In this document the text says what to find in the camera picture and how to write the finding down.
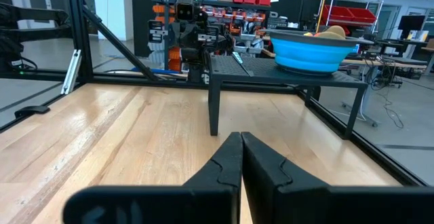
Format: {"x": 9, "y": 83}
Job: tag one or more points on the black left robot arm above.
{"x": 195, "y": 66}

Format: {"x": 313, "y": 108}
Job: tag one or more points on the large red storage bin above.
{"x": 363, "y": 15}
{"x": 335, "y": 14}

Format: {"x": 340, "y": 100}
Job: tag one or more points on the black clip on table edge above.
{"x": 32, "y": 110}

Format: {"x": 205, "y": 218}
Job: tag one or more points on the black diagonal frame brace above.
{"x": 118, "y": 44}

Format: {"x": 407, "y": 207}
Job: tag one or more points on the black perforated metal rack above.
{"x": 271, "y": 78}

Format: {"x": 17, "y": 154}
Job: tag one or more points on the long wooden desk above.
{"x": 383, "y": 62}

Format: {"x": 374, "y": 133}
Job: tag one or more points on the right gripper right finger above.
{"x": 268, "y": 176}

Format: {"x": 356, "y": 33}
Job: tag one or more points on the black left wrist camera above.
{"x": 186, "y": 11}

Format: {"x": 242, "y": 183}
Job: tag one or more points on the black frame post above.
{"x": 79, "y": 30}

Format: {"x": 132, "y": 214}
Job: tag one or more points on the silver aluminium bracket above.
{"x": 71, "y": 71}

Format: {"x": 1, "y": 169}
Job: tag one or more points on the white building pillar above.
{"x": 113, "y": 10}

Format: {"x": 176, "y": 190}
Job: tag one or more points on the small white-teal tool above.
{"x": 237, "y": 57}

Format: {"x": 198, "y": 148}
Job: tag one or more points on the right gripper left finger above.
{"x": 223, "y": 169}

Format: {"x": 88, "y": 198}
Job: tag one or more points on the blue collapsible colander black rim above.
{"x": 310, "y": 54}

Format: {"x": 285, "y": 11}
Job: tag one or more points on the green-brown toy kiwi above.
{"x": 337, "y": 30}
{"x": 329, "y": 36}

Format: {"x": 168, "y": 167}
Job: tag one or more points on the black desk monitor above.
{"x": 411, "y": 22}

